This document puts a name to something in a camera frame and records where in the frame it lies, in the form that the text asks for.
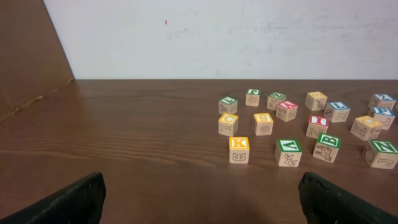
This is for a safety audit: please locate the yellow C wooden block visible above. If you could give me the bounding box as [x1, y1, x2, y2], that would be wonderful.
[218, 113, 239, 137]

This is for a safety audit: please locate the blue 2 wooden block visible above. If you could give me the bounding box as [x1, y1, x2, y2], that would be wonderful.
[368, 94, 396, 109]

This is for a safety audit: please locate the green J wooden block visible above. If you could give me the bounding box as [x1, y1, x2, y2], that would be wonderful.
[245, 89, 261, 106]

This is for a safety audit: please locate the brown cardboard panel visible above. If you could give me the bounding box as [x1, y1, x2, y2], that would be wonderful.
[1, 0, 74, 120]

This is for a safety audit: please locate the green 7 wooden block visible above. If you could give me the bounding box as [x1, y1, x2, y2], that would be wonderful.
[218, 96, 238, 114]

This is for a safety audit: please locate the blue P wooden block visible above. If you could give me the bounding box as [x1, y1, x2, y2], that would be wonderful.
[369, 106, 396, 130]

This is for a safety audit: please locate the green B wooden block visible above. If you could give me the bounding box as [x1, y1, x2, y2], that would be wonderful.
[313, 133, 341, 163]

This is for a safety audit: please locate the green N wooden block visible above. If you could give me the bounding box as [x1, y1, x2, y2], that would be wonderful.
[362, 140, 397, 169]

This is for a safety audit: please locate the yellow S wooden block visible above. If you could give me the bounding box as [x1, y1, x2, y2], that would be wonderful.
[252, 113, 274, 136]

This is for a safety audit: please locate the yellow K wooden block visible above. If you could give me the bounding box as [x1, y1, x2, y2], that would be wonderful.
[229, 136, 250, 164]

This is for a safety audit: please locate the red A wooden block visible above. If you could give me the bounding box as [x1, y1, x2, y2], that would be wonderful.
[276, 100, 299, 122]

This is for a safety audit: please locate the red I wooden block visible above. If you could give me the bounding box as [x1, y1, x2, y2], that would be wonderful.
[306, 115, 329, 139]

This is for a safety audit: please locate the yellow 6 wooden block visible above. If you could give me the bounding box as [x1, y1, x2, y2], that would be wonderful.
[305, 91, 327, 111]

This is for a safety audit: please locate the blue L wooden block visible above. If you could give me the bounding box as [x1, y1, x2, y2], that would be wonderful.
[324, 101, 351, 123]

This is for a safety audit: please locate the green Z wooden block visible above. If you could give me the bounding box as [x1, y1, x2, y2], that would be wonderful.
[266, 91, 286, 111]

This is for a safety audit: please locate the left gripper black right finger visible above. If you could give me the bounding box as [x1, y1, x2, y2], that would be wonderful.
[298, 172, 397, 224]

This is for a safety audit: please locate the yellow Q wooden block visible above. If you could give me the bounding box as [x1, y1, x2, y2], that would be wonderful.
[350, 115, 383, 141]

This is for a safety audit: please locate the green V wooden block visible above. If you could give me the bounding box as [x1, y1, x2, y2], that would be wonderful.
[275, 139, 302, 167]

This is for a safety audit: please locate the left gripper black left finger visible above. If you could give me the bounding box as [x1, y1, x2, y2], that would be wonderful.
[1, 172, 106, 224]

